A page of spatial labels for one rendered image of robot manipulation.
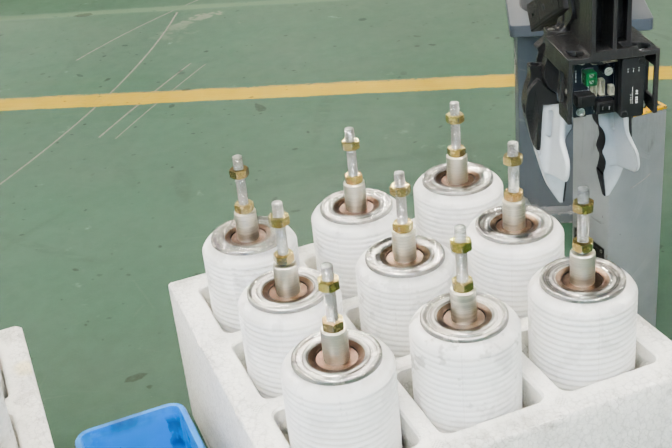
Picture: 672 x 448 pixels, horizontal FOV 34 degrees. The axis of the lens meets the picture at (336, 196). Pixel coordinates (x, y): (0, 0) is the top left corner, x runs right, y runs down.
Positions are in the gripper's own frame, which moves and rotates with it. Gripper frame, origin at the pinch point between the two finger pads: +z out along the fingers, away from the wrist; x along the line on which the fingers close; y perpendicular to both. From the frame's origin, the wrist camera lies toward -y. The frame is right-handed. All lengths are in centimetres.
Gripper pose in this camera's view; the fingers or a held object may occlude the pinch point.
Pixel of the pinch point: (580, 179)
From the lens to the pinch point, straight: 95.6
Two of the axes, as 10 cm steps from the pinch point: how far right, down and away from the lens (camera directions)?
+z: 0.9, 8.9, 4.5
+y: 1.3, 4.4, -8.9
